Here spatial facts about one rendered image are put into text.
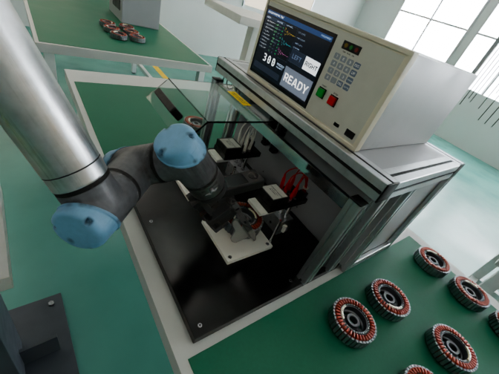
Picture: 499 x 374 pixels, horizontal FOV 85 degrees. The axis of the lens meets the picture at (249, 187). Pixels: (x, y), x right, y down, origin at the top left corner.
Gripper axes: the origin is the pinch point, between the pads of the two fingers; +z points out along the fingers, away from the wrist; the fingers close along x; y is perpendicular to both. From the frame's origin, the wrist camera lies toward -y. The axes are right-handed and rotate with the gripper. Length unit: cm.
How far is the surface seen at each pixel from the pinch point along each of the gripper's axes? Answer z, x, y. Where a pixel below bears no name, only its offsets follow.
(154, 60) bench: 26, -157, -16
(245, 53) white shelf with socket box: 30, -110, -62
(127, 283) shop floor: 56, -42, 64
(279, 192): -1.5, 0.7, -12.1
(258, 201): -1.1, -1.3, -6.1
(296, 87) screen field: -17.9, -11.4, -30.0
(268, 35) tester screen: -24, -28, -34
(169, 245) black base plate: -6.4, -2.7, 18.7
